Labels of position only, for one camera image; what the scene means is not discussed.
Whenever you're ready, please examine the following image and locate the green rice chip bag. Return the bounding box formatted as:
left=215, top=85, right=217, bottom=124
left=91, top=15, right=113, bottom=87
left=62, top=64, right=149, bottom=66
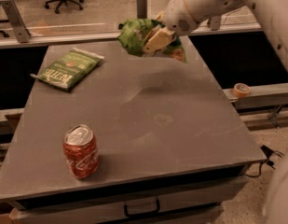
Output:
left=118, top=19, right=186, bottom=63

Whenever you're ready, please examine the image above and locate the grey table drawer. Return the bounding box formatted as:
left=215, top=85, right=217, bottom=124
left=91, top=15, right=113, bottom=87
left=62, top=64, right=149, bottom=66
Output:
left=10, top=175, right=248, bottom=224

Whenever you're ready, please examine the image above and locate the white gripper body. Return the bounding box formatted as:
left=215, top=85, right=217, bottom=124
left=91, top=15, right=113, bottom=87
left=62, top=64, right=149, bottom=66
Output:
left=163, top=0, right=218, bottom=36

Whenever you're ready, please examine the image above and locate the black drawer handle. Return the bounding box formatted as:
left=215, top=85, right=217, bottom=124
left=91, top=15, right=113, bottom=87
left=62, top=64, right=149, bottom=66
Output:
left=123, top=199, right=160, bottom=218

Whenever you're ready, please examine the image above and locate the left metal glass bracket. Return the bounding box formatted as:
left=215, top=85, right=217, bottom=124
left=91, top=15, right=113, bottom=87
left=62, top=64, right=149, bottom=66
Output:
left=0, top=0, right=31, bottom=43

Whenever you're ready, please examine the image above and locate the orange tape roll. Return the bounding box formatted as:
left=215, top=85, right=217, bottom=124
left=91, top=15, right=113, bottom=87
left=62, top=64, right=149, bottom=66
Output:
left=233, top=83, right=251, bottom=97

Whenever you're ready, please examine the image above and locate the right metal glass bracket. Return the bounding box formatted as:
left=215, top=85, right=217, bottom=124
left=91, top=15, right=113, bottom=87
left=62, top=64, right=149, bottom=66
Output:
left=207, top=16, right=221, bottom=31

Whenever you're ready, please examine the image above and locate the middle metal glass bracket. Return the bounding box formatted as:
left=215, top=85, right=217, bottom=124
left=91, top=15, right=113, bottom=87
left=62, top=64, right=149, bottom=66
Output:
left=136, top=0, right=147, bottom=19

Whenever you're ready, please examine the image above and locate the black floor cable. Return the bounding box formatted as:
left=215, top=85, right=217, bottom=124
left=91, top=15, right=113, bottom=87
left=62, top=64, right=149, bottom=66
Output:
left=244, top=145, right=284, bottom=178

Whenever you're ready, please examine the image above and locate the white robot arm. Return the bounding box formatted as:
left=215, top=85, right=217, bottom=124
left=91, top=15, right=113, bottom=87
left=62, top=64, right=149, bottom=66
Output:
left=144, top=0, right=288, bottom=224

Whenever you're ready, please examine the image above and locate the green jalapeno Kettle chip bag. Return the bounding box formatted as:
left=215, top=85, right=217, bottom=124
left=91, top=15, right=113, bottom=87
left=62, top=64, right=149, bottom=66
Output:
left=31, top=48, right=104, bottom=91

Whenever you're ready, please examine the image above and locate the red Coca-Cola can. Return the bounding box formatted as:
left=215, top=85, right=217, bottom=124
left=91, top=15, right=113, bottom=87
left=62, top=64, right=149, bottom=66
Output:
left=63, top=124, right=99, bottom=179

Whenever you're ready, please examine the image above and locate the metal glass bracket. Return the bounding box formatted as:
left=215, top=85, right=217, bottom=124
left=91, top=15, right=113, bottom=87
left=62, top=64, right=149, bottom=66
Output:
left=136, top=0, right=147, bottom=19
left=207, top=16, right=221, bottom=31
left=0, top=0, right=31, bottom=43

